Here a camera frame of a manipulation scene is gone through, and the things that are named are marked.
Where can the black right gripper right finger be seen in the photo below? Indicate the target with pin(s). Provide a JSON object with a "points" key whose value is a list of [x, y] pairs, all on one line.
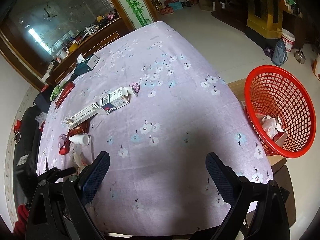
{"points": [[257, 209]]}

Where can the white plastic bucket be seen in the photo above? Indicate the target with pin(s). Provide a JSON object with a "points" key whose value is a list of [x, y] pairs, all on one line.
{"points": [[288, 39]]}

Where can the green cloth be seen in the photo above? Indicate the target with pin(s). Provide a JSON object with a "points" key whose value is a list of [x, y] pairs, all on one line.
{"points": [[56, 91]]}

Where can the metal kettle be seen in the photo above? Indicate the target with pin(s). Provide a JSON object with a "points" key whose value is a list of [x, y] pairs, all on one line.
{"points": [[299, 56]]}

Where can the white orange appliance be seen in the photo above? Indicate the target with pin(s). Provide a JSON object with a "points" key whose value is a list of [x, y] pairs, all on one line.
{"points": [[316, 67]]}

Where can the purple floral bed sheet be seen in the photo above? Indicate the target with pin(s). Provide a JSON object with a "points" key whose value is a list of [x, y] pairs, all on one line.
{"points": [[157, 183]]}

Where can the white blue medicine box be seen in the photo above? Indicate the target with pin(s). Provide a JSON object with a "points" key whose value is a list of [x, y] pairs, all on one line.
{"points": [[115, 100]]}

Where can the small purple wrapper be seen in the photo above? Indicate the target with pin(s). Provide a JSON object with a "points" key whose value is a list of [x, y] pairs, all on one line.
{"points": [[136, 87]]}

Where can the white spray bottle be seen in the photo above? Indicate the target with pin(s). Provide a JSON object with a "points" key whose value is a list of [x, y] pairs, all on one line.
{"points": [[80, 139]]}

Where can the red mesh trash basket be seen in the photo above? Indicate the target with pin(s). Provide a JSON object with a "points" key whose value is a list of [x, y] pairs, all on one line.
{"points": [[273, 91]]}

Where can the teal tissue box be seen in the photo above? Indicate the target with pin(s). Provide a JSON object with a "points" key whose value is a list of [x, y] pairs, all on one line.
{"points": [[85, 64]]}

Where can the blue grey thermos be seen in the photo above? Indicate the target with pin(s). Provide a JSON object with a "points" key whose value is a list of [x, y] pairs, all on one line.
{"points": [[279, 55]]}

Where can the wooden headboard cabinet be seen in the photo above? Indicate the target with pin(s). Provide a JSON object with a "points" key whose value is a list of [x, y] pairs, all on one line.
{"points": [[91, 45]]}

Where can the purple and red wrapper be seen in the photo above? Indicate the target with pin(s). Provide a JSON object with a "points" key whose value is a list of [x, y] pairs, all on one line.
{"points": [[64, 144]]}

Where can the red and white package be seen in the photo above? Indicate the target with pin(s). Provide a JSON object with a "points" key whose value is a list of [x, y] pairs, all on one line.
{"points": [[273, 127]]}

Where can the red cloth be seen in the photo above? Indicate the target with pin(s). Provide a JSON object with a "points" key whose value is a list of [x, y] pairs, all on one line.
{"points": [[21, 224]]}

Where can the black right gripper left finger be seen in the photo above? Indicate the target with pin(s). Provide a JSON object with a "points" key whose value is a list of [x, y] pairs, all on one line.
{"points": [[58, 207]]}

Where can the long white cardboard box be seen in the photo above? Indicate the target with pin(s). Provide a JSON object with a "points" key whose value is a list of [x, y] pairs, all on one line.
{"points": [[82, 116]]}

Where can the dark red snack wrapper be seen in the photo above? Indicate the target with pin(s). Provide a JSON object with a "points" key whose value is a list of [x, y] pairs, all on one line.
{"points": [[81, 129]]}

